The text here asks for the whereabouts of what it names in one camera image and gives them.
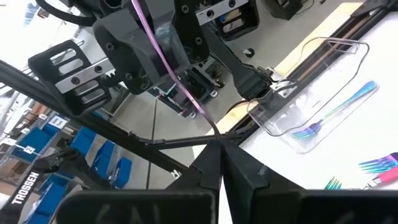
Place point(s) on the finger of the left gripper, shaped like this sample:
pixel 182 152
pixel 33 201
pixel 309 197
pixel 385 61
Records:
pixel 124 46
pixel 192 31

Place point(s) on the black table frame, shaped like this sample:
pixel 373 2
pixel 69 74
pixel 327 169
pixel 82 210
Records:
pixel 93 123

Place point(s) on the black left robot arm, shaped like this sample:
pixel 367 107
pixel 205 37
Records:
pixel 23 194

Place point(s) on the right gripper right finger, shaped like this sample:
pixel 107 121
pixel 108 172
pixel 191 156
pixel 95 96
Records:
pixel 248 186

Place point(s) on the wooden table board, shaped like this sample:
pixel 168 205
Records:
pixel 323 28

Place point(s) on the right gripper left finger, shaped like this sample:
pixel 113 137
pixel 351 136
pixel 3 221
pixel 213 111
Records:
pixel 202 177

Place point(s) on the black caster wheel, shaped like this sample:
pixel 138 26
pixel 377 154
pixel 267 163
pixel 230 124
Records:
pixel 249 52

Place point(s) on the black floor box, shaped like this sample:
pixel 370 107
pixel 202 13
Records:
pixel 280 9

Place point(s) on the blue storage bin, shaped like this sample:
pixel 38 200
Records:
pixel 34 143
pixel 49 199
pixel 104 158
pixel 122 174
pixel 82 141

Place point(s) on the clear plastic bin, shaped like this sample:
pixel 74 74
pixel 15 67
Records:
pixel 311 93

